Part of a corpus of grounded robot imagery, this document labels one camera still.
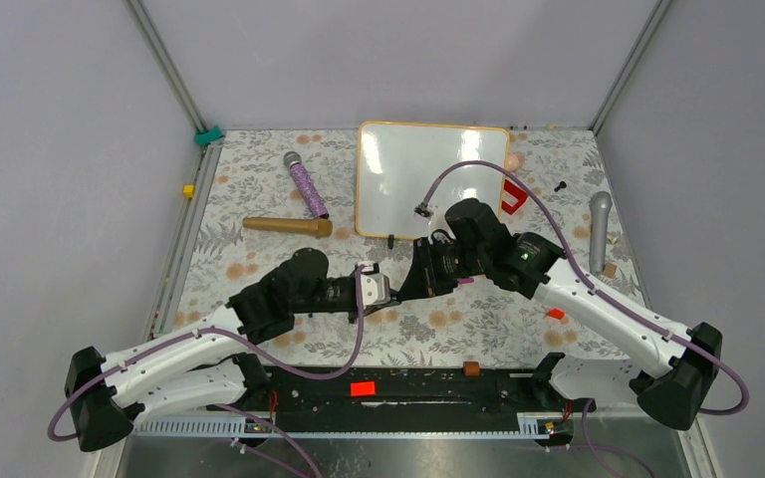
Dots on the golden brown microphone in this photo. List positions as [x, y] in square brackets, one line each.
[317, 227]

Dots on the yellow framed whiteboard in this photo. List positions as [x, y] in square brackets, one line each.
[409, 173]

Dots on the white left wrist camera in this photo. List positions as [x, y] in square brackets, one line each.
[373, 287]

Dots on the small tan wooden cube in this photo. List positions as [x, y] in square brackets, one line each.
[610, 270]

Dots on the small brown wooden block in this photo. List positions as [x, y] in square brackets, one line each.
[471, 368]

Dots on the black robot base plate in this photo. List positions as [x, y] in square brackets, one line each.
[410, 390]

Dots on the red plastic frame box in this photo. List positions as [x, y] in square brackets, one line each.
[513, 197]

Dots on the grey slotted cable duct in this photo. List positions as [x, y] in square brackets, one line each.
[368, 424]

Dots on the floral patterned table mat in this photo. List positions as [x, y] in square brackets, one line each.
[477, 322]

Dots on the small red triangular block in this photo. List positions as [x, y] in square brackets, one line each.
[556, 314]

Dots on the red tape label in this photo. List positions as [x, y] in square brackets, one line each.
[363, 388]

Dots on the teal corner clip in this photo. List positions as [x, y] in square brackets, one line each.
[207, 137]

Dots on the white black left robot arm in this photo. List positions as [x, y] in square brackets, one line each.
[107, 396]

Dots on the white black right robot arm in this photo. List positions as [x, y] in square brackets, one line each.
[677, 364]

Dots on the purple glitter microphone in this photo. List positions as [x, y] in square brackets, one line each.
[304, 182]

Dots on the pink peach cylinder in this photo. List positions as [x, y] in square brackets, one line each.
[514, 161]

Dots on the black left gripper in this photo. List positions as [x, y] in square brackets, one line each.
[377, 308]

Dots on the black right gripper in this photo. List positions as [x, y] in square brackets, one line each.
[424, 279]

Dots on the silver grey microphone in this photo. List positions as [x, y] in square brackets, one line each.
[601, 204]

